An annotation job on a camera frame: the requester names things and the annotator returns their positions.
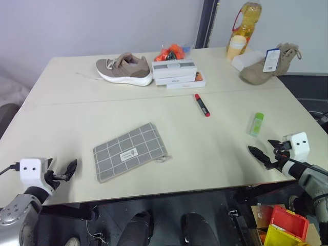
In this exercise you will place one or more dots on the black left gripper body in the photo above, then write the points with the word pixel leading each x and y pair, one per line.
pixel 52 176

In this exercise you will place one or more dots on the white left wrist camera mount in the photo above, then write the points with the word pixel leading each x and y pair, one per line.
pixel 30 171

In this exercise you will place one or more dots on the grey checked pouch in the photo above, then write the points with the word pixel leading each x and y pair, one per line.
pixel 128 153

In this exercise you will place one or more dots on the flat white phone box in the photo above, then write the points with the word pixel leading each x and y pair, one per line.
pixel 176 81

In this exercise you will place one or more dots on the dark door frame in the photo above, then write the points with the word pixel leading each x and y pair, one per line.
pixel 206 23

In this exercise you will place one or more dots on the orange plastic bag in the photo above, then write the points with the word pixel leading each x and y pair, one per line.
pixel 170 52

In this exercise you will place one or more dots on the white box with grey band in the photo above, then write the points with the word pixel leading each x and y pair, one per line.
pixel 174 69

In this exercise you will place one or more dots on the plain white rectangular box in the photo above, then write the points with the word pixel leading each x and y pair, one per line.
pixel 247 59

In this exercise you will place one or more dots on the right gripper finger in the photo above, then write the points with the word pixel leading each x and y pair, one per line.
pixel 259 155
pixel 273 143

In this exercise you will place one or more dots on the tan suede ankle boot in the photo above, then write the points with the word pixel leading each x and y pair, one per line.
pixel 256 73

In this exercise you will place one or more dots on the dark rounded shape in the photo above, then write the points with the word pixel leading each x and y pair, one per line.
pixel 137 229
pixel 198 230

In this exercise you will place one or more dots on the white box with orange print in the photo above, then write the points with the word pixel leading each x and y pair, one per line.
pixel 194 83

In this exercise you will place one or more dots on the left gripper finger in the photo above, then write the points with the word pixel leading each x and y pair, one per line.
pixel 50 163
pixel 71 167

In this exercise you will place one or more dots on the brown cardboard box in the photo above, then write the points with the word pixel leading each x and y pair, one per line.
pixel 261 215

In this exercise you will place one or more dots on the small green bottle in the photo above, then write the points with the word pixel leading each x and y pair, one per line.
pixel 256 125

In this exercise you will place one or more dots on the yellow cooking oil bottle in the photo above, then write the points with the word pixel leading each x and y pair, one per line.
pixel 247 24

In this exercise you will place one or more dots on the taupe sneaker with white sole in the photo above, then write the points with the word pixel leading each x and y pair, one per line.
pixel 123 71

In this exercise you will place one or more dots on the black table frame bar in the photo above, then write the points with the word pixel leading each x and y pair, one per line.
pixel 69 212

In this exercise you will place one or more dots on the blue and white hang tag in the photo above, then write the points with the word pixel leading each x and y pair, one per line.
pixel 271 60

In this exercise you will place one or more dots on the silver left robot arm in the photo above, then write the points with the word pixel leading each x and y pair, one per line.
pixel 18 212

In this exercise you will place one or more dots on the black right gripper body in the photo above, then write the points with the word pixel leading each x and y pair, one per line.
pixel 280 153

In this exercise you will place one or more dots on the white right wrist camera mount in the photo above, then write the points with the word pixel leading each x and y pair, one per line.
pixel 298 144

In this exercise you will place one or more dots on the red marker pen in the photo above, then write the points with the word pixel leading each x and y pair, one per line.
pixel 202 105

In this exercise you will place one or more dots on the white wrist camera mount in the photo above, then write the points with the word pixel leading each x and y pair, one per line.
pixel 30 171
pixel 298 144

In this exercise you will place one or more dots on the yellow plastic bin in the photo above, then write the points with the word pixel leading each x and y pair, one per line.
pixel 280 237

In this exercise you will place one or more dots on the red plastic bin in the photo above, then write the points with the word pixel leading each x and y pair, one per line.
pixel 289 221

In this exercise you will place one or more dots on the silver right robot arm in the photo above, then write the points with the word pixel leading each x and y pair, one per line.
pixel 311 182

